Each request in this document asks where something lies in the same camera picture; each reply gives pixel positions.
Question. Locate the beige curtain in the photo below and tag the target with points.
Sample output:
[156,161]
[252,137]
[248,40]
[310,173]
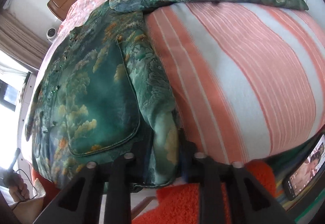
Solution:
[22,36]

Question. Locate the black smartphone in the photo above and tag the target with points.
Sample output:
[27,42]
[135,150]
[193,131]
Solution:
[303,170]

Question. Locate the window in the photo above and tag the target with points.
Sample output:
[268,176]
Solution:
[10,86]

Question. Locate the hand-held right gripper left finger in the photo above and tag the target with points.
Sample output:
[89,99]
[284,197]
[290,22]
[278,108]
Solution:
[121,178]

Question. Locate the person's left hand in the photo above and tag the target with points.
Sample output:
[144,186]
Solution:
[21,192]

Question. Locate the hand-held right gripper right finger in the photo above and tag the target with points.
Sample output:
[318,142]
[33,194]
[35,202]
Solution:
[210,178]

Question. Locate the small white round fan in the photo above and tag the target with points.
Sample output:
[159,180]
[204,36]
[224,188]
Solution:
[51,33]

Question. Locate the pink striped bed sheet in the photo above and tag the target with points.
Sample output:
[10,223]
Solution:
[228,61]

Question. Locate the green printed jacket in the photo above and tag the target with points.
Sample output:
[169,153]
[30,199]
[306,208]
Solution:
[101,99]

